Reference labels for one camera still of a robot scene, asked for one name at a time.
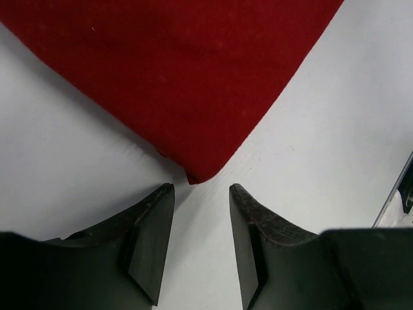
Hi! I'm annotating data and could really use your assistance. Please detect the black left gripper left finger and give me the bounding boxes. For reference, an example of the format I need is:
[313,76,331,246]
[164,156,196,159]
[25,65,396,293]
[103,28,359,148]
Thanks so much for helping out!
[1,183,175,309]

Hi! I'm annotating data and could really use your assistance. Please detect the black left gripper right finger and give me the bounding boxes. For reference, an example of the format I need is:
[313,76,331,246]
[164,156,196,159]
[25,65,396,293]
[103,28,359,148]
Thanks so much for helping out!
[229,184,412,309]

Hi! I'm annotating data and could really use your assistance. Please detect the dark red t shirt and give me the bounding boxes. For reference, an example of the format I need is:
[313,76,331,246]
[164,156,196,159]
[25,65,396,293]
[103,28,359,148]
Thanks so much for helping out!
[1,0,341,184]

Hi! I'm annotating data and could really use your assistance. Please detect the aluminium front rail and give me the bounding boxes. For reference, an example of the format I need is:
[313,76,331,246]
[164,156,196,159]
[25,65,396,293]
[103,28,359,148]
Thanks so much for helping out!
[372,154,413,228]

